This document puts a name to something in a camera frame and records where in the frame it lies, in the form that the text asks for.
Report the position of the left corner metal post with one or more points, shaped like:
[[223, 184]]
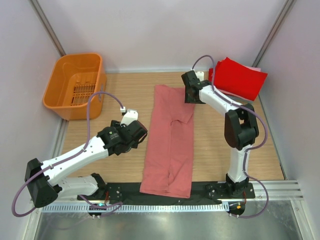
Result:
[[47, 26]]

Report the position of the corner metal post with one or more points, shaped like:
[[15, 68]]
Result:
[[280, 19], [47, 26]]

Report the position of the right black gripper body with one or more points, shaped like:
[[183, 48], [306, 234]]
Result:
[[192, 100]]

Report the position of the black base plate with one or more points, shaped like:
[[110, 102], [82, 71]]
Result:
[[201, 192]]

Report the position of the right corner metal post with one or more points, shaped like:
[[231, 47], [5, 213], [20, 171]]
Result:
[[280, 19]]

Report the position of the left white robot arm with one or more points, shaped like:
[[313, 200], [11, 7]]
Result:
[[48, 181]]

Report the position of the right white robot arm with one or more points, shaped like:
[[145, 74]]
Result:
[[240, 128]]

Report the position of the white slotted cable duct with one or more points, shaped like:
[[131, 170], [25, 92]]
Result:
[[86, 208]]

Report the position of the orange plastic basket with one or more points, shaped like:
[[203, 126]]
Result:
[[75, 77]]

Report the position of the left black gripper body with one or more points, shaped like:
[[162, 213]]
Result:
[[117, 125]]

